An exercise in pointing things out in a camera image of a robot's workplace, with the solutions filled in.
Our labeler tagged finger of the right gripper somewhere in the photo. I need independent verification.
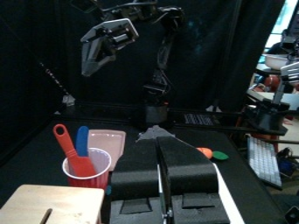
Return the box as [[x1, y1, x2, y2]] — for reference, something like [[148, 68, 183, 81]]
[[79, 38, 118, 78]]

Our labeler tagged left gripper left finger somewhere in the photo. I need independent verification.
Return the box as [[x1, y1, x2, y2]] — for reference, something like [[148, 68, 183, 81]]
[[110, 125, 165, 224]]

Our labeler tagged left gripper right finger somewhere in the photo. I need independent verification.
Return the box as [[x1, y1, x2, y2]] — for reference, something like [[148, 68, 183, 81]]
[[155, 125, 231, 224]]

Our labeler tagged red toy knife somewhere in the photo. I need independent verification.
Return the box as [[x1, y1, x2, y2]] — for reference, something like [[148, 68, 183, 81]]
[[52, 123, 99, 179]]

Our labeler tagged blue toy knife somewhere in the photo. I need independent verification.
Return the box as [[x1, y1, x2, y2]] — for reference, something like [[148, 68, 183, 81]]
[[75, 125, 91, 158]]

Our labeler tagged orange toy carrot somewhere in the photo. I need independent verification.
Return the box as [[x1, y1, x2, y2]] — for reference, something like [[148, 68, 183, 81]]
[[195, 146, 230, 162]]

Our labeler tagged red plastic cup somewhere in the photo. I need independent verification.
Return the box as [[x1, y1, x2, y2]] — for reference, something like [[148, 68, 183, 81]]
[[62, 147, 114, 191]]

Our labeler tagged pink plastic plate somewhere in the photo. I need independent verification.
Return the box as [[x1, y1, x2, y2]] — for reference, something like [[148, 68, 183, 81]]
[[87, 129, 127, 172]]

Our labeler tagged black vent grille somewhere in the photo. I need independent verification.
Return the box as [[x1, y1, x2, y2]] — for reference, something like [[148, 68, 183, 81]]
[[182, 113, 215, 127]]

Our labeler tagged white computer keyboard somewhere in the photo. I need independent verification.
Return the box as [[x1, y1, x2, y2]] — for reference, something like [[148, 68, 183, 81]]
[[247, 135, 285, 191]]

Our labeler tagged wooden cutting board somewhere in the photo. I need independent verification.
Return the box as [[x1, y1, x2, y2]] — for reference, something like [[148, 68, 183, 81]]
[[0, 184, 107, 224]]

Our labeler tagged white bowl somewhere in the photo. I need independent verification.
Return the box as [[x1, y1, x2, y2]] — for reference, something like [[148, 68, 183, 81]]
[[263, 53, 291, 71]]

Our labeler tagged hanging thin cable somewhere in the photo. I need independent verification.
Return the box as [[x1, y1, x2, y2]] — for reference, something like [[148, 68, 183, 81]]
[[38, 61, 78, 107]]

